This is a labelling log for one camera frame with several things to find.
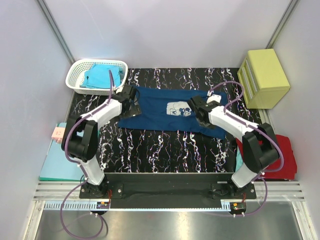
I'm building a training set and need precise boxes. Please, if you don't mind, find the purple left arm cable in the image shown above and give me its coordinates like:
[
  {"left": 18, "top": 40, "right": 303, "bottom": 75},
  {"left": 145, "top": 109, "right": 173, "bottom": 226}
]
[{"left": 59, "top": 69, "right": 118, "bottom": 238}]

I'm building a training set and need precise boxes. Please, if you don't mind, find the light blue clipboard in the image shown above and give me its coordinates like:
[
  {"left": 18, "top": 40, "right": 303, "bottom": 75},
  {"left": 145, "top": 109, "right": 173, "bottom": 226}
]
[{"left": 39, "top": 122, "right": 85, "bottom": 180}]

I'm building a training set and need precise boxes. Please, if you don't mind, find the white plastic basket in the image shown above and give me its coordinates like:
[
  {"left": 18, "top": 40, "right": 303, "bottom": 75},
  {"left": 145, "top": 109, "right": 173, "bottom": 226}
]
[{"left": 65, "top": 59, "right": 128, "bottom": 96}]

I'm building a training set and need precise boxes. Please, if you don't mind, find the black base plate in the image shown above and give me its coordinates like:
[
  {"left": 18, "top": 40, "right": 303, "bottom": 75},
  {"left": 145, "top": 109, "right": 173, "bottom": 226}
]
[{"left": 79, "top": 173, "right": 257, "bottom": 211}]

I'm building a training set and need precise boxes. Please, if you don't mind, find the yellow-green drawer box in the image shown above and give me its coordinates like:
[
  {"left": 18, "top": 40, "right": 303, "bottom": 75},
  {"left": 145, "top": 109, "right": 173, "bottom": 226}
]
[{"left": 237, "top": 48, "right": 291, "bottom": 110}]

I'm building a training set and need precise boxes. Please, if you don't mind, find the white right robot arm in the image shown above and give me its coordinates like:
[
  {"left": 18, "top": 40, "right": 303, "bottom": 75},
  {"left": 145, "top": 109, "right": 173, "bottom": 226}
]
[{"left": 187, "top": 95, "right": 284, "bottom": 199}]

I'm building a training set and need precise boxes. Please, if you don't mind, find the teal folded cloth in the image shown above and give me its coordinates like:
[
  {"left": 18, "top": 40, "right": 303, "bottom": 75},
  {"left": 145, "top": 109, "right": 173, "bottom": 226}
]
[{"left": 235, "top": 148, "right": 243, "bottom": 172}]

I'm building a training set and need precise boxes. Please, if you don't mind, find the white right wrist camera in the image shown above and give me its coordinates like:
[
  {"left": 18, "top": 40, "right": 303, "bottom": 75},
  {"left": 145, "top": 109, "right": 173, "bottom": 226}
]
[{"left": 206, "top": 91, "right": 222, "bottom": 103}]

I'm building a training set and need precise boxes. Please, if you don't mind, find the red folded t-shirt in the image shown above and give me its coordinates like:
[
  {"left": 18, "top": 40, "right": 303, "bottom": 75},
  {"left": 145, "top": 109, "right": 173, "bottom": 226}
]
[{"left": 235, "top": 134, "right": 298, "bottom": 180}]

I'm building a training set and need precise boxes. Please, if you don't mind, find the dark blue t-shirt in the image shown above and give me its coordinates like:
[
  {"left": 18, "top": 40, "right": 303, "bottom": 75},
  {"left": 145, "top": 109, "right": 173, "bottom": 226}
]
[{"left": 118, "top": 86, "right": 226, "bottom": 139}]

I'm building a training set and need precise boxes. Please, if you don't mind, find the pink small box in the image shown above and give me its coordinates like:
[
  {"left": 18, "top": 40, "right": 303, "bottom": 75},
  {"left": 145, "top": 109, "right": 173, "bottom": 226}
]
[{"left": 51, "top": 126, "right": 65, "bottom": 144}]

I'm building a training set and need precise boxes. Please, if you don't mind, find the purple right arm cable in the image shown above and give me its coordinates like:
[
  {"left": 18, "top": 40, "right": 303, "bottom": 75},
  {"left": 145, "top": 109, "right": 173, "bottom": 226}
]
[{"left": 204, "top": 81, "right": 285, "bottom": 217}]

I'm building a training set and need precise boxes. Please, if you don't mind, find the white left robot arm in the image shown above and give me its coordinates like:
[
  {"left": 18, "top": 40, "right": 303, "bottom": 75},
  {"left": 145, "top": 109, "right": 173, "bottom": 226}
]
[{"left": 61, "top": 84, "right": 141, "bottom": 198}]

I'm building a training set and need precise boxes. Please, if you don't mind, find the light blue t-shirt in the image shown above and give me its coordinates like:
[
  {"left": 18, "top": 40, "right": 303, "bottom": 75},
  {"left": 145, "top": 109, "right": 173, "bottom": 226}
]
[{"left": 80, "top": 64, "right": 124, "bottom": 89}]

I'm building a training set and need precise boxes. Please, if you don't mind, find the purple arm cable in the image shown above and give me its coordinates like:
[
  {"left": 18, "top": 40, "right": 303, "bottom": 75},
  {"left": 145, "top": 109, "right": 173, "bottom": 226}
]
[
  {"left": 59, "top": 69, "right": 118, "bottom": 238},
  {"left": 204, "top": 81, "right": 285, "bottom": 217}
]

